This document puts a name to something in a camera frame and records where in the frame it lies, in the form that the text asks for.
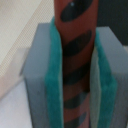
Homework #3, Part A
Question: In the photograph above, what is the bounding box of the brown toy sausage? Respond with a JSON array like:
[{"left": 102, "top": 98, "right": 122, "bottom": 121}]
[{"left": 54, "top": 0, "right": 99, "bottom": 128}]

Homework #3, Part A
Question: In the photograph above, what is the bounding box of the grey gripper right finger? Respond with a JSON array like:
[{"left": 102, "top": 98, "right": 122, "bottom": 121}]
[{"left": 90, "top": 27, "right": 128, "bottom": 128}]

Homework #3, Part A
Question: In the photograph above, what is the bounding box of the woven grey placemat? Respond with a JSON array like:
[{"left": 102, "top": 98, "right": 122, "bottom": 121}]
[{"left": 0, "top": 0, "right": 46, "bottom": 68}]

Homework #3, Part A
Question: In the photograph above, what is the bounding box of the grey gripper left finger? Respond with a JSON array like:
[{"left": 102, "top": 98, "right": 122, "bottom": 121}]
[{"left": 22, "top": 20, "right": 64, "bottom": 128}]

